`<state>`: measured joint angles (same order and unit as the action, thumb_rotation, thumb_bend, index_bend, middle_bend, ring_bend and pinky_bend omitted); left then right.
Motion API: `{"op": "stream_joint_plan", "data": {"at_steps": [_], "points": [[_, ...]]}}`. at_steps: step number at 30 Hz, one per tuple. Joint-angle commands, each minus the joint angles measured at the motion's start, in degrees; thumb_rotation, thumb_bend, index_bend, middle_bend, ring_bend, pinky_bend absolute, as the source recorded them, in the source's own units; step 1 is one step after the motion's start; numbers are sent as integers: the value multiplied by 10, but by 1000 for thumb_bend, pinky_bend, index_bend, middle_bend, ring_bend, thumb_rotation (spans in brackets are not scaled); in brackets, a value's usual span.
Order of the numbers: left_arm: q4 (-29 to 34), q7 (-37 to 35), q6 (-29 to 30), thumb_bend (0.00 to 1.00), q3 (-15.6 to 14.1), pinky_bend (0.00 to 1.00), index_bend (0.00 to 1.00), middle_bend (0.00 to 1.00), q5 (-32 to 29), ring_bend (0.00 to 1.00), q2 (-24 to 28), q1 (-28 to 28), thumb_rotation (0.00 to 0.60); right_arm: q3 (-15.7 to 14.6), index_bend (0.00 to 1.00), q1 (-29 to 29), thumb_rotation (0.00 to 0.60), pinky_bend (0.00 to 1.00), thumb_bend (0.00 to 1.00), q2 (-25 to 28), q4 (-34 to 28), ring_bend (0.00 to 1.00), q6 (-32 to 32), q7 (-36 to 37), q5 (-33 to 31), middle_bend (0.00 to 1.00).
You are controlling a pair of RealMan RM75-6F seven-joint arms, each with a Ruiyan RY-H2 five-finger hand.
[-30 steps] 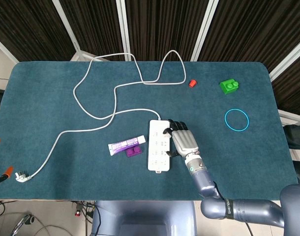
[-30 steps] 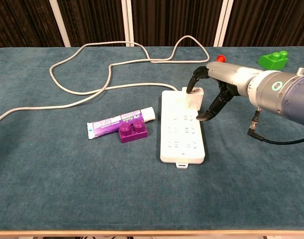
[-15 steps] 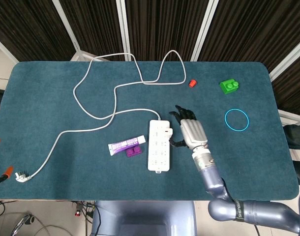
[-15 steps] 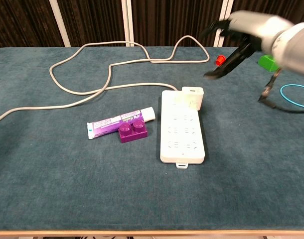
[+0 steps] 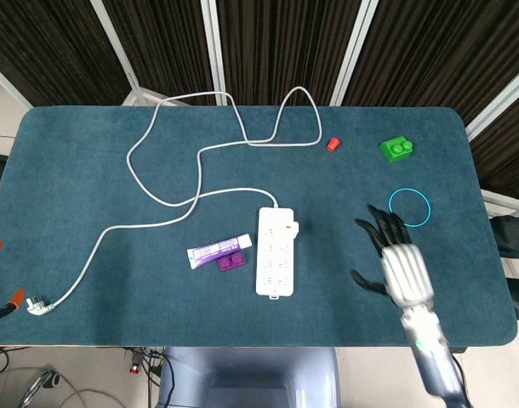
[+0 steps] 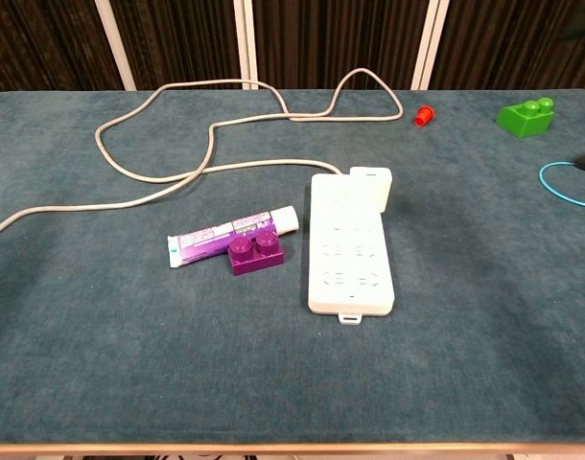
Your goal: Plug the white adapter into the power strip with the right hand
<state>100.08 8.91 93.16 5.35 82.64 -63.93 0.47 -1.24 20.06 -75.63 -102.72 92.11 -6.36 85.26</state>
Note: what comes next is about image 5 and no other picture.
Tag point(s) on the purple white toothpaste tube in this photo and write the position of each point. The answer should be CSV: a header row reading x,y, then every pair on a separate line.
x,y
217,251

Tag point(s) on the white power strip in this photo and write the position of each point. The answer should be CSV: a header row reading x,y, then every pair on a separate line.
x,y
274,263

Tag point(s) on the dark slatted screen white frame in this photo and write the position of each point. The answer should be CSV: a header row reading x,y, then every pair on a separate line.
x,y
285,42

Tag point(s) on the chrome metal leg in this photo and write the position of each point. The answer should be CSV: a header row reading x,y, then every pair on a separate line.
x,y
38,384

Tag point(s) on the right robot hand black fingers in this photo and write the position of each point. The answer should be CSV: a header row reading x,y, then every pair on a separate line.
x,y
406,272

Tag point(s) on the white charger cube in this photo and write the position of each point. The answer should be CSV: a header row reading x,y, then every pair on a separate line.
x,y
295,230

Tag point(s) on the teal table cloth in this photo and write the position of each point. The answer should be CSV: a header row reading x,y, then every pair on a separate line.
x,y
115,276

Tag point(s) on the green building block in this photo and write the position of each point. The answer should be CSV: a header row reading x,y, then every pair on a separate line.
x,y
393,152

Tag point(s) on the white metal rack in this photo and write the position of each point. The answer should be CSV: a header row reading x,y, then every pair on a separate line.
x,y
504,204

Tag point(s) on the purple building block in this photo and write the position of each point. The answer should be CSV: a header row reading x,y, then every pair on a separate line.
x,y
230,262

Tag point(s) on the small red plastic cap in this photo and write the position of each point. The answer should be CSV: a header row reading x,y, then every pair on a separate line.
x,y
333,144

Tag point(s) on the red emergency button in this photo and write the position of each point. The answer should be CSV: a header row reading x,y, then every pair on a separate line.
x,y
134,369

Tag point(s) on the grey-blue robot torso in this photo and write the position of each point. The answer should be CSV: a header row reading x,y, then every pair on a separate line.
x,y
242,365

